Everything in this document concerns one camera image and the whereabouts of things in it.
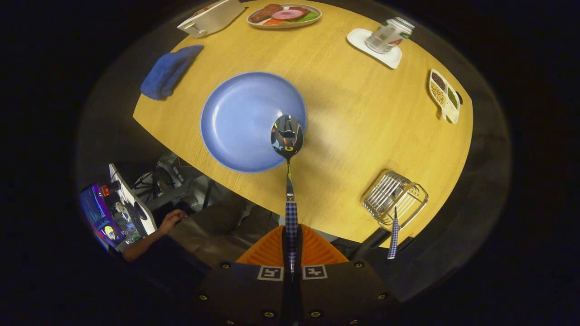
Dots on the white divided snack dish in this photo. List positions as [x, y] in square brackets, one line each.
[444, 97]

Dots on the beige food plate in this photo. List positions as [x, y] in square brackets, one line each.
[312, 23]

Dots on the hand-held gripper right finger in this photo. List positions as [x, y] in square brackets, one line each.
[340, 294]

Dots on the lit colourful computer screen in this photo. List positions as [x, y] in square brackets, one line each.
[99, 217]

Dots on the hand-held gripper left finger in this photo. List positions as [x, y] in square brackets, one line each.
[249, 294]

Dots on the green lettuce leaf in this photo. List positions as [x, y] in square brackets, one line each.
[310, 17]

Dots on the grey swivel chair base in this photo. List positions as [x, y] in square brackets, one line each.
[172, 190]

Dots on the blue plate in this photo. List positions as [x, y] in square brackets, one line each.
[240, 127]

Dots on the brown meat piece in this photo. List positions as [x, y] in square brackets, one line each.
[263, 13]

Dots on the white toaster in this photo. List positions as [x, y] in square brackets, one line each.
[213, 18]

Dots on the white coaster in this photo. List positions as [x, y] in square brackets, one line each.
[385, 59]

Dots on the pink ham slice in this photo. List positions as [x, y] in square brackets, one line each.
[287, 14]

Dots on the blue cloth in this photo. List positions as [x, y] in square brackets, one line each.
[170, 72]

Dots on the orange carrot slice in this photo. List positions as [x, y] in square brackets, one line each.
[273, 21]

